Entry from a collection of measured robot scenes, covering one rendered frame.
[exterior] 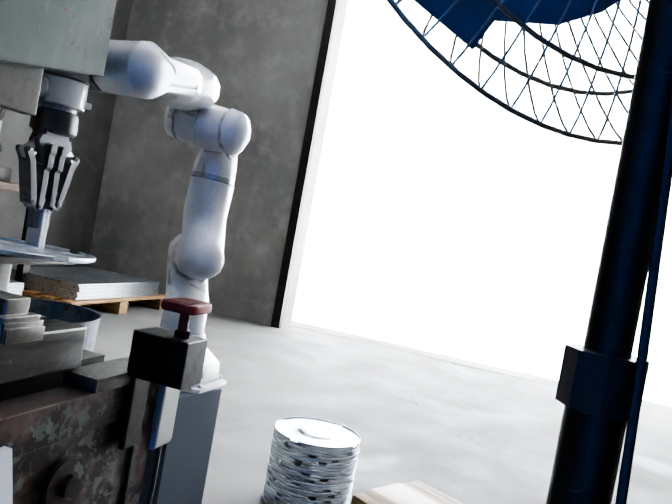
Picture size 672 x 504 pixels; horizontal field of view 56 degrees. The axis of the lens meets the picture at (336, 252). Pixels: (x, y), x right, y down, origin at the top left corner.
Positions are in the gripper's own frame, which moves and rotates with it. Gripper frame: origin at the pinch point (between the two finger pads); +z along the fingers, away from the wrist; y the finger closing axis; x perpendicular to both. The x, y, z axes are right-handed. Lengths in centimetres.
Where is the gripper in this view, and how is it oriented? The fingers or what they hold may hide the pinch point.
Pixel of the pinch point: (37, 228)
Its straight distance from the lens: 120.8
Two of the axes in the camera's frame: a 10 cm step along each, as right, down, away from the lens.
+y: 2.8, 0.2, 9.6
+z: -1.7, 9.8, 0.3
